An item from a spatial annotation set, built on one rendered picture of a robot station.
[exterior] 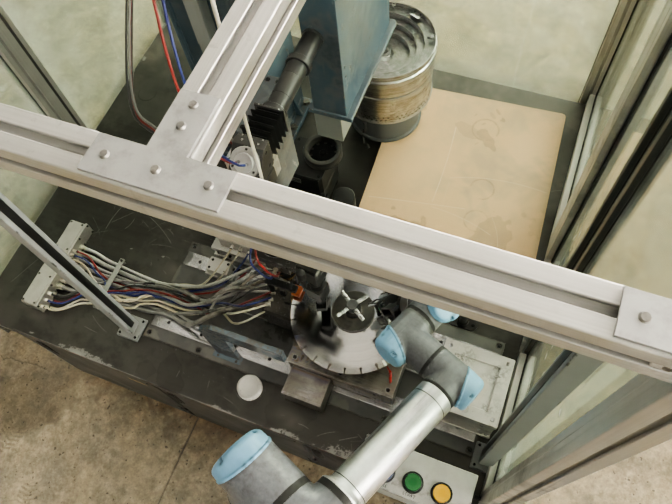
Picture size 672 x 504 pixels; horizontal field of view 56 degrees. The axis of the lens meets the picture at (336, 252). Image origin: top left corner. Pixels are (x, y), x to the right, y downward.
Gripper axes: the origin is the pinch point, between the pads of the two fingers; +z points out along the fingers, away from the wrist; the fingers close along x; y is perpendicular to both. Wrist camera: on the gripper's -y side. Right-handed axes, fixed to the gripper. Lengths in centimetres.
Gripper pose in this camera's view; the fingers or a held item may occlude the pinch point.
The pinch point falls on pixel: (383, 303)
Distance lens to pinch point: 160.8
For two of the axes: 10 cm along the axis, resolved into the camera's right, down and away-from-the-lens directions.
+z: -3.5, 1.0, 9.3
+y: -8.2, 4.5, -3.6
